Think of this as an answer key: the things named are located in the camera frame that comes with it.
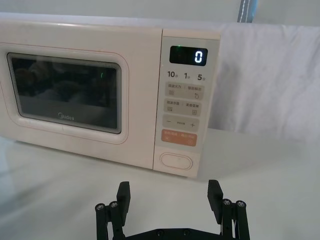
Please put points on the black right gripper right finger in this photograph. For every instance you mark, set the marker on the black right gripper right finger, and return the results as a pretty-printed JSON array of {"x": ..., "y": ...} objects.
[{"x": 215, "y": 197}]

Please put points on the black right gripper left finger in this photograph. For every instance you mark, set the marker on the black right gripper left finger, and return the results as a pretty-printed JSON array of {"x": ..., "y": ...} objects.
[{"x": 123, "y": 200}]

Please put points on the white table cloth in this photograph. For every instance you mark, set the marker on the white table cloth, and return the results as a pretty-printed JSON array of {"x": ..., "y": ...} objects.
[{"x": 62, "y": 190}]

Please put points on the oven control panel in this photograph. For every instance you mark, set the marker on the oven control panel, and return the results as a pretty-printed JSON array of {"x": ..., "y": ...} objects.
[{"x": 185, "y": 100}]

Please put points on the white draped backdrop cloth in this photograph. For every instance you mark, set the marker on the white draped backdrop cloth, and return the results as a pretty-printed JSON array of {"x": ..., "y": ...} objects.
[{"x": 275, "y": 80}]

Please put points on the cream microwave oven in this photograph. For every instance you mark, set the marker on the cream microwave oven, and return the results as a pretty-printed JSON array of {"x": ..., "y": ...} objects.
[{"x": 75, "y": 37}]

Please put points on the pale curtain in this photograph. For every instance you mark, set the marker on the pale curtain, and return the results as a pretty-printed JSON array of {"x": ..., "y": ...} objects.
[{"x": 125, "y": 7}]

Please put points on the grey striped post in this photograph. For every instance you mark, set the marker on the grey striped post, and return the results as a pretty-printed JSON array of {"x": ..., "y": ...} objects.
[{"x": 246, "y": 11}]

